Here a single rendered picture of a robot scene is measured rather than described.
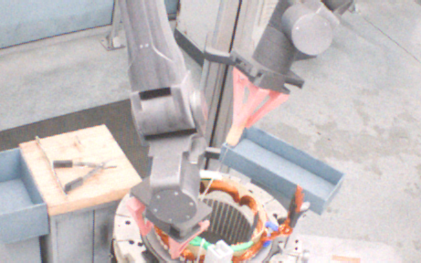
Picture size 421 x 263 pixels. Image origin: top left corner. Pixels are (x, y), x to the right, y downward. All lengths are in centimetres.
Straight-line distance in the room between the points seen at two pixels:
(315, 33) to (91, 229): 63
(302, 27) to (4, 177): 73
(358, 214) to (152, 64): 225
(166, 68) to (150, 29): 5
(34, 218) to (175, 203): 46
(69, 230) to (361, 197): 200
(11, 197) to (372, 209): 204
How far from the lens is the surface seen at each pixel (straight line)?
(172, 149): 78
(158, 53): 75
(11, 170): 129
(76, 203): 116
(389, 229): 292
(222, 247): 96
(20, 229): 117
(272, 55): 89
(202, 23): 350
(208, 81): 144
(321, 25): 82
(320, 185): 136
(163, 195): 76
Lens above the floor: 188
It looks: 37 degrees down
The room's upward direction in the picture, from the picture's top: 12 degrees clockwise
